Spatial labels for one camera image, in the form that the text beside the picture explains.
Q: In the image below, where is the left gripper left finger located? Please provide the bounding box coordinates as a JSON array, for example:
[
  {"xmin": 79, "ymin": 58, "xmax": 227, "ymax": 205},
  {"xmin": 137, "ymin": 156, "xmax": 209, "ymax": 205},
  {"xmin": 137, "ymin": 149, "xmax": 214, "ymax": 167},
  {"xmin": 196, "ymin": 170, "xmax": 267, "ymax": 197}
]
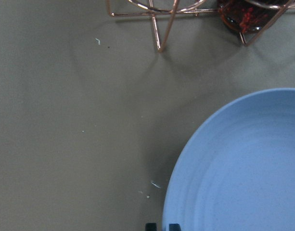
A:
[{"xmin": 145, "ymin": 223, "xmax": 157, "ymax": 231}]

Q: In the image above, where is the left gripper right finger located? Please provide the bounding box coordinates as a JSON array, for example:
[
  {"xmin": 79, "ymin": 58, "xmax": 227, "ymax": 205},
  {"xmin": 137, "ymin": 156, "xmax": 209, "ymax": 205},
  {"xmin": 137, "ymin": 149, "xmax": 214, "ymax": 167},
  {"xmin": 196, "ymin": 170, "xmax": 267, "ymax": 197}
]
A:
[{"xmin": 168, "ymin": 223, "xmax": 181, "ymax": 231}]

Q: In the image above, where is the blue plate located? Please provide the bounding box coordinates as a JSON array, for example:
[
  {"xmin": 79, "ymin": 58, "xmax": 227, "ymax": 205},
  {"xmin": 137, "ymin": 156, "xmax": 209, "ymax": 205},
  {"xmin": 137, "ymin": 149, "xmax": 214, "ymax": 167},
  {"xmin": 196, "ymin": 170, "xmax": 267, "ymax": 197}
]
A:
[{"xmin": 162, "ymin": 88, "xmax": 295, "ymax": 231}]

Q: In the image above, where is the copper wire bottle rack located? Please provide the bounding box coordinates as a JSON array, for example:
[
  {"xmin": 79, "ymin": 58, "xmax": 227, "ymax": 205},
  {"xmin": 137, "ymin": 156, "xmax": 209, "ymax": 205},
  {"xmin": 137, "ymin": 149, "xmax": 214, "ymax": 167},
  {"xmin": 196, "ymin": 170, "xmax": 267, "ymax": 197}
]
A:
[{"xmin": 105, "ymin": 0, "xmax": 295, "ymax": 52}]

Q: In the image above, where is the tea bottle near front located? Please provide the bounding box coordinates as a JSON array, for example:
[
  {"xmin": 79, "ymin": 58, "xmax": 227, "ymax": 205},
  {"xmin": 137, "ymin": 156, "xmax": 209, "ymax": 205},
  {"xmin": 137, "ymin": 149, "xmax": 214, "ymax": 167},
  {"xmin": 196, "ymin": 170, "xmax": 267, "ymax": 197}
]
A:
[{"xmin": 217, "ymin": 0, "xmax": 287, "ymax": 34}]

